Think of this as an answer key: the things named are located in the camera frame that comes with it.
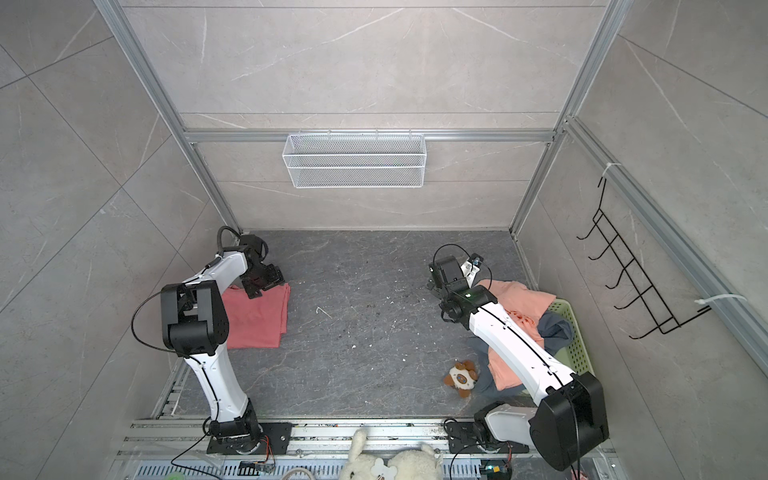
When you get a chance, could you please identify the dark pink t-shirt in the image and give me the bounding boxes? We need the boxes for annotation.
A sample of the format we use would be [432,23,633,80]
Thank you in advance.
[222,284,291,349]

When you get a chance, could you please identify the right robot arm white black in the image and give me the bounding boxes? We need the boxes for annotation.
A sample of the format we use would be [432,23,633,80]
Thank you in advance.
[429,256,609,477]

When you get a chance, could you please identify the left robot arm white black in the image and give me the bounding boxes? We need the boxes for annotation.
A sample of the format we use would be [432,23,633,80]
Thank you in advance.
[160,226,292,455]

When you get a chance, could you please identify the light salmon t-shirt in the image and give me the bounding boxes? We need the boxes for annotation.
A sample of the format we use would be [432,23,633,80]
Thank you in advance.
[478,279,556,391]

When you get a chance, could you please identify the small brown plush toy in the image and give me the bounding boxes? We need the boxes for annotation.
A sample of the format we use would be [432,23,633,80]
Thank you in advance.
[443,360,479,398]

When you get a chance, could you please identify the grey blue t-shirt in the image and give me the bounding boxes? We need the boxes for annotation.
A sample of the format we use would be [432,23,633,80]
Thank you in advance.
[467,311,574,399]

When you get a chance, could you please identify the green plastic basket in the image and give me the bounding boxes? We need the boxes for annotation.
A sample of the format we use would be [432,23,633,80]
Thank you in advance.
[548,299,595,374]

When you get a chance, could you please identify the white plush bunny toy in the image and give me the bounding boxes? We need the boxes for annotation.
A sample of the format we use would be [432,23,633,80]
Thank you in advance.
[339,429,444,480]

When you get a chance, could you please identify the left black corrugated cable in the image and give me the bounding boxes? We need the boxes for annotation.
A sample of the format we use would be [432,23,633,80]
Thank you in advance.
[215,225,242,259]

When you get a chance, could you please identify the white wire mesh basket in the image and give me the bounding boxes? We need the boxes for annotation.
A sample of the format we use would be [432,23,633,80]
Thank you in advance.
[282,133,428,189]

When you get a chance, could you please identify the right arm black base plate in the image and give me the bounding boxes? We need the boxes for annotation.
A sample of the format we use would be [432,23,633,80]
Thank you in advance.
[442,418,530,455]

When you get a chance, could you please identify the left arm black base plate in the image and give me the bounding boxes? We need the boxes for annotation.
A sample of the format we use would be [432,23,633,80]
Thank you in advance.
[206,422,293,455]

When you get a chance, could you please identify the aluminium frame rails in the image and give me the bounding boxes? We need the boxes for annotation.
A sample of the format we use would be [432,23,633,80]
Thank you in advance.
[106,418,627,479]

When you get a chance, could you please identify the black wire hook rack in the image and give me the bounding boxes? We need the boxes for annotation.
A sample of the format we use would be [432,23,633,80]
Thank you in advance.
[577,178,712,341]

